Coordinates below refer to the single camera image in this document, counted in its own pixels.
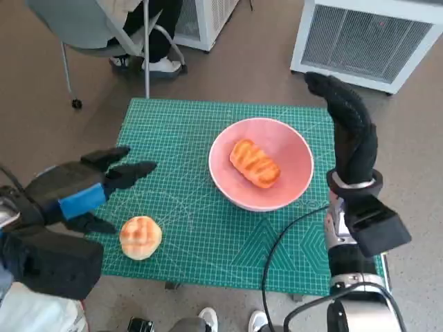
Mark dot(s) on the black device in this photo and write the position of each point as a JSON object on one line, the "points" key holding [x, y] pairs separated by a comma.
{"points": [[142, 325]]}

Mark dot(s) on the small white mesh cabinet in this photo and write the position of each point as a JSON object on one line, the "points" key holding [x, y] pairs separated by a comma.
{"points": [[218, 14]]}

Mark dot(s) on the left robot hand blue tape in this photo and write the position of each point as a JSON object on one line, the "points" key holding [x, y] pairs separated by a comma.
{"points": [[69, 186]]}

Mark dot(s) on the person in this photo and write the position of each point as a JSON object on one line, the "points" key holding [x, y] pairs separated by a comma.
{"points": [[207, 318], [162, 34]]}

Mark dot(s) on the green cutting mat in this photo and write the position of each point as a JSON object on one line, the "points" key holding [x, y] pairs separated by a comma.
{"points": [[207, 249]]}

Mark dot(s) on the long toy bread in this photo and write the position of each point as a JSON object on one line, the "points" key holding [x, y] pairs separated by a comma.
{"points": [[254, 164]]}

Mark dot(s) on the grey chair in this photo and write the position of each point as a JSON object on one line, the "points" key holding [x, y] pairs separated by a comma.
{"points": [[76, 24]]}

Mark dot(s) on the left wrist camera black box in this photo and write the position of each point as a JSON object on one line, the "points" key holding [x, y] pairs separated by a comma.
{"points": [[52, 263]]}

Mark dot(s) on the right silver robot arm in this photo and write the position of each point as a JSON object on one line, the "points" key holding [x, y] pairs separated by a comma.
{"points": [[346, 263]]}

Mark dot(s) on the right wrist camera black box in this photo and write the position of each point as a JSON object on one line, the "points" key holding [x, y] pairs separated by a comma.
{"points": [[377, 228]]}

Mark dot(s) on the white cloth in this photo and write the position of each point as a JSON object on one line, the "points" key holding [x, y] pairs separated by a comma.
{"points": [[34, 311]]}

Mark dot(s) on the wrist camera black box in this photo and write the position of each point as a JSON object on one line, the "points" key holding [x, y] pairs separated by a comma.
{"points": [[52, 263], [377, 228]]}

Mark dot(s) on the pink bowl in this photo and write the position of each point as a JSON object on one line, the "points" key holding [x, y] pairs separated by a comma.
{"points": [[294, 152]]}

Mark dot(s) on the large white mesh cabinet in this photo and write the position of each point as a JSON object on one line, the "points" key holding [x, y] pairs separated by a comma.
{"points": [[363, 41]]}

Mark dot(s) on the right robot hand black glove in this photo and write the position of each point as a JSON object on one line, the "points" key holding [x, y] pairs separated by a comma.
{"points": [[354, 138]]}

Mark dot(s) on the round toy bread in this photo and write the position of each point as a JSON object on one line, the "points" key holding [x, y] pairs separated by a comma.
{"points": [[140, 238]]}

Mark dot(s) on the grey table bracket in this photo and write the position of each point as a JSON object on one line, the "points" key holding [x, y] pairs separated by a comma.
{"points": [[171, 286]]}

